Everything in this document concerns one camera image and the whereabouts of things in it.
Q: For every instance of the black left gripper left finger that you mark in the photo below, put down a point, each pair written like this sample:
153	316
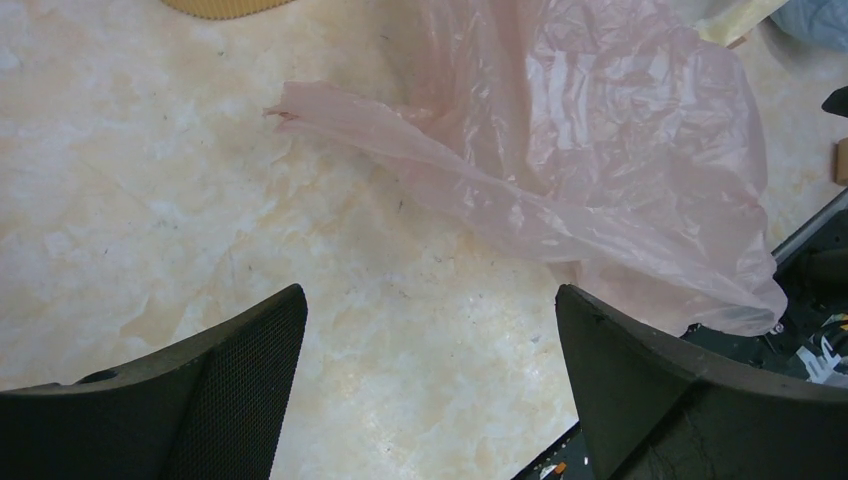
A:
208	407

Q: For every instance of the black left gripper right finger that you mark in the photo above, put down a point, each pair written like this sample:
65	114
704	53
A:
653	406

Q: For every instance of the pink plastic trash bag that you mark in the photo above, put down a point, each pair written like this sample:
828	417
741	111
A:
604	137

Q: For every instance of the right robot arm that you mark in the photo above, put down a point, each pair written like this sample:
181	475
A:
837	103

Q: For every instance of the yellow plastic trash bin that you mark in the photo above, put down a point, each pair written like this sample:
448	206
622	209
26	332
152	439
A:
223	9

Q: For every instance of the wooden cylinder block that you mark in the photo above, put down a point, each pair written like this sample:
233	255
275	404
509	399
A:
841	162

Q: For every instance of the large yellow translucent bag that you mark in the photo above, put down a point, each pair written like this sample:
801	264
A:
725	22

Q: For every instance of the blue plastic bag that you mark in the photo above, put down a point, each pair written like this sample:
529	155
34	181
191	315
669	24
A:
822	23

